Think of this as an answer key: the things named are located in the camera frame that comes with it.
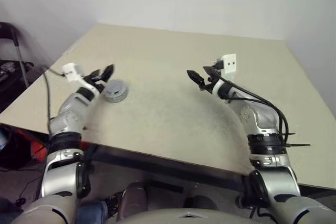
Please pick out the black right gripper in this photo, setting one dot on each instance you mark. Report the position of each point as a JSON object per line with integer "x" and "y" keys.
{"x": 213, "y": 82}

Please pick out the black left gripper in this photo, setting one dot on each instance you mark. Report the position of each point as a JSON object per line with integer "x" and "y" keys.
{"x": 95, "y": 81}

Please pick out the grey toothed gear plate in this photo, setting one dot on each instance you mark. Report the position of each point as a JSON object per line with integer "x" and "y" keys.
{"x": 115, "y": 87}

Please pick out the silver motor stator copper windings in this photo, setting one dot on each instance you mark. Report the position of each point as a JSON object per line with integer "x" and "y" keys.
{"x": 114, "y": 98}

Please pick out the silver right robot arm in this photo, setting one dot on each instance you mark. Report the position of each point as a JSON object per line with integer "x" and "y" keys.
{"x": 260, "y": 119}

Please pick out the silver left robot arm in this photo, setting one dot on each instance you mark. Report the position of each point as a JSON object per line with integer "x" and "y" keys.
{"x": 65, "y": 119}

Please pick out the black and silver stand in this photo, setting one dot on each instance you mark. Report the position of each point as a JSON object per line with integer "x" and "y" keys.
{"x": 18, "y": 56}

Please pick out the black zip tie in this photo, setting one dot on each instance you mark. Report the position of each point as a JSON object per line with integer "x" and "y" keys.
{"x": 299, "y": 145}
{"x": 290, "y": 134}

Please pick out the dark rounded shape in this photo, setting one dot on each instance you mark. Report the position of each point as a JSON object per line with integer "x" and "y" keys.
{"x": 134, "y": 195}

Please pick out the dark patterned sneaker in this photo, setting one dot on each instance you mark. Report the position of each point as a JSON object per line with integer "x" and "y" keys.
{"x": 114, "y": 204}

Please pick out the blue jeans leg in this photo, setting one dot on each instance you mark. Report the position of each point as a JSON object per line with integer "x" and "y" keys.
{"x": 90, "y": 212}

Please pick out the gray robot torso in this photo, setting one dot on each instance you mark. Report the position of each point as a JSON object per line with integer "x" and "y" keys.
{"x": 183, "y": 216}

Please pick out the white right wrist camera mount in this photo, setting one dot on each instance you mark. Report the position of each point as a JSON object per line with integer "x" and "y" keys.
{"x": 229, "y": 64}

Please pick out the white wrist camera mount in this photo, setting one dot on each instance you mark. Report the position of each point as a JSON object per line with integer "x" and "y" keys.
{"x": 229, "y": 64}
{"x": 72, "y": 72}

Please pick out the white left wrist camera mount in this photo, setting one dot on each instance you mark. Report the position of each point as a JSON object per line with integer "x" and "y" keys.
{"x": 72, "y": 72}

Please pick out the black table frame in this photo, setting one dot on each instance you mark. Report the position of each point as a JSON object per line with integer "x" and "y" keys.
{"x": 157, "y": 165}

